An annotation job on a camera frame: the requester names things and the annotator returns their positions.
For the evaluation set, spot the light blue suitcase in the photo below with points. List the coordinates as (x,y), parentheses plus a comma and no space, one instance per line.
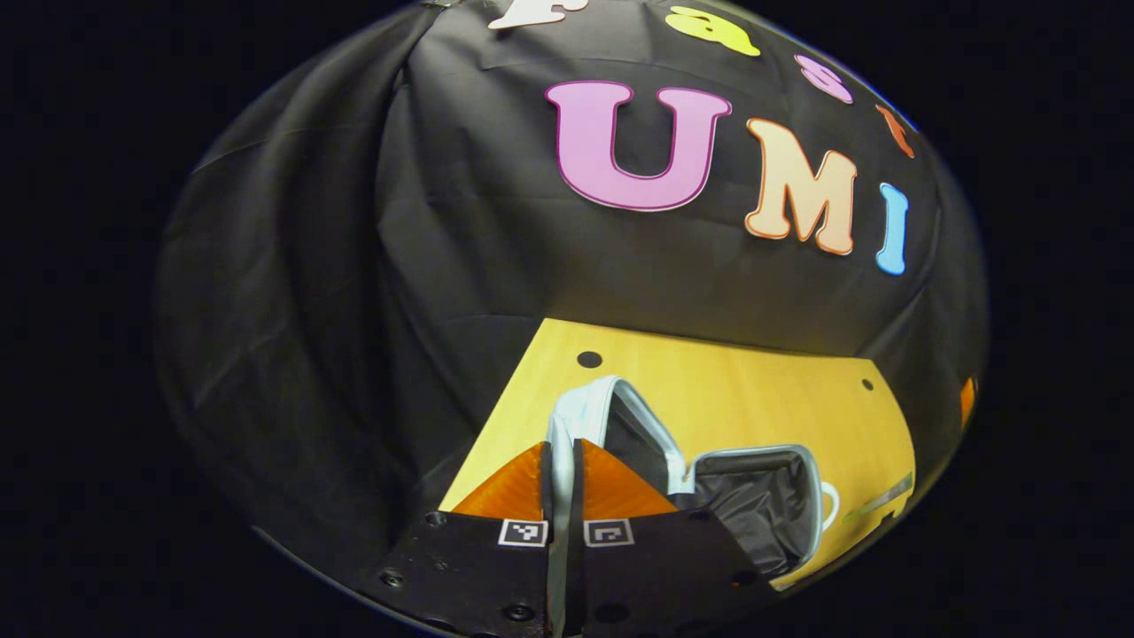
(762,505)

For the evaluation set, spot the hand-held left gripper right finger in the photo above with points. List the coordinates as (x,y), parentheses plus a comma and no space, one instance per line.
(577,487)

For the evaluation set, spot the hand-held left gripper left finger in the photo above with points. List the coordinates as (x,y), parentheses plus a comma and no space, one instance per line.
(546,487)

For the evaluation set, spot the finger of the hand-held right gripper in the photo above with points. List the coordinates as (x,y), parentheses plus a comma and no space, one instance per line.
(967,403)

